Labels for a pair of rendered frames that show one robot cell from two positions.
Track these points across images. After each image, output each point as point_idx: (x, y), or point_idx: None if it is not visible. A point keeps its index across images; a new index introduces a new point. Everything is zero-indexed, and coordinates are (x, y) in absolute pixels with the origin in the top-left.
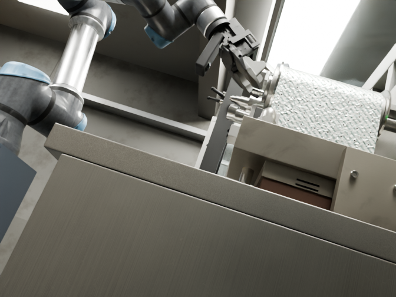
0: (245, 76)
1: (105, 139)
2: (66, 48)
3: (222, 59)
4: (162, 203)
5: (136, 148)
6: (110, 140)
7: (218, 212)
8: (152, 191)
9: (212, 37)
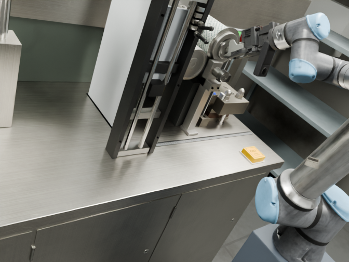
0: (242, 57)
1: (271, 149)
2: None
3: (255, 52)
4: None
5: (264, 142)
6: (270, 148)
7: None
8: None
9: (275, 50)
